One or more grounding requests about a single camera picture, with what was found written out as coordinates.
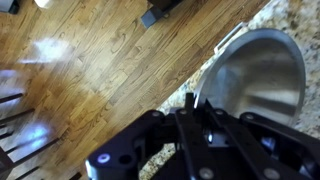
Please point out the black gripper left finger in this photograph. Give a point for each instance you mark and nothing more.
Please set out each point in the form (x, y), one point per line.
(133, 140)

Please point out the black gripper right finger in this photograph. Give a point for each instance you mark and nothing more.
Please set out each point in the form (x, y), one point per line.
(276, 140)

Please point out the silver metal bowl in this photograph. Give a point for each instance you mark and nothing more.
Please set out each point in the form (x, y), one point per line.
(260, 76)

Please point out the dark wooden dining chair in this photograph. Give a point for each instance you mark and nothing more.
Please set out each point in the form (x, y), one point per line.
(20, 156)

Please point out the dark metal stand foot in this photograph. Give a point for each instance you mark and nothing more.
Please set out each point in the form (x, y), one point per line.
(160, 11)

